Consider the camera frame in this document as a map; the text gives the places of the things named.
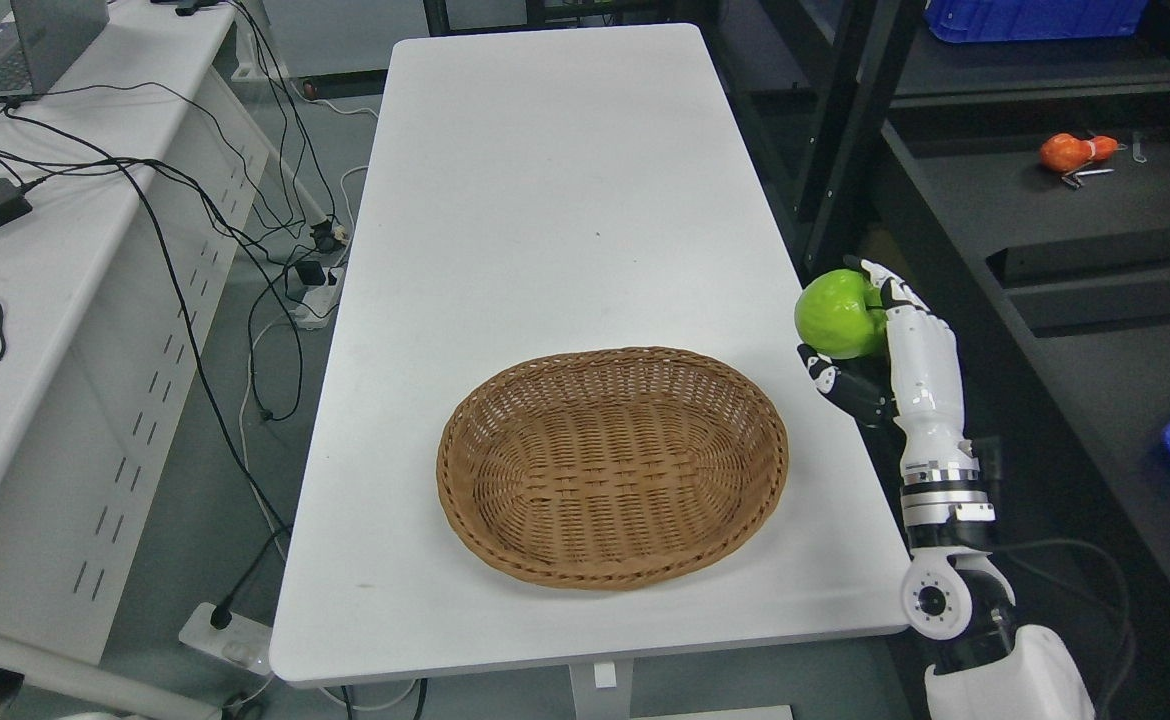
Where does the grey laptop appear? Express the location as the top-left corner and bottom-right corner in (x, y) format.
(0, 1), (110, 102)

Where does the orange toy fruit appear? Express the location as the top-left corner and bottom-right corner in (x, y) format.
(1038, 133), (1119, 174)

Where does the green apple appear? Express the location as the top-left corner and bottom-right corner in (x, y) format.
(794, 269), (887, 359)

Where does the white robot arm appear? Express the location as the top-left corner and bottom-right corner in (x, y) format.
(900, 459), (1096, 719)

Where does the white side desk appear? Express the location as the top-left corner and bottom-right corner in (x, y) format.
(0, 1), (270, 664)

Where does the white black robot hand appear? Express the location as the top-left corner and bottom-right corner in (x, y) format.
(799, 258), (979, 482)

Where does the black shelf rack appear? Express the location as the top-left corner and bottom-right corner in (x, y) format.
(715, 0), (1170, 720)

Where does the white table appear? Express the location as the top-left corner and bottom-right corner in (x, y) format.
(270, 23), (908, 687)

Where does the white power strip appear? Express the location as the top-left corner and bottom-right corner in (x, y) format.
(291, 225), (349, 331)
(178, 602), (271, 676)

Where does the brown wicker basket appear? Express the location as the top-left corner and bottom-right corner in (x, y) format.
(438, 347), (789, 591)

